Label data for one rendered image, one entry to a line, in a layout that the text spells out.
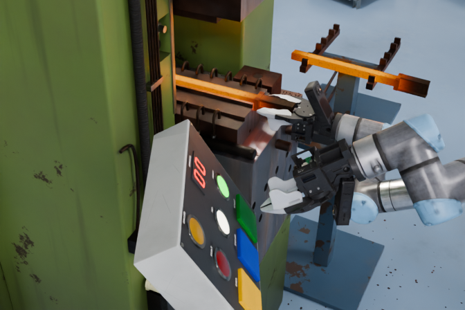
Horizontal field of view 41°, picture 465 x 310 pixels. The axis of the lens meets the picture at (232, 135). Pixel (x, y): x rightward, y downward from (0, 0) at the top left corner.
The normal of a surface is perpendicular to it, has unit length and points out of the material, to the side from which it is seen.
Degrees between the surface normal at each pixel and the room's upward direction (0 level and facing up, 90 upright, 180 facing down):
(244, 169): 90
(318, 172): 90
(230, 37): 90
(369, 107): 0
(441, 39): 0
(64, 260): 90
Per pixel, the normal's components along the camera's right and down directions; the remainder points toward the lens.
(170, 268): 0.01, 0.58
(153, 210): -0.48, -0.72
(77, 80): -0.41, 0.52
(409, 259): 0.02, -0.82
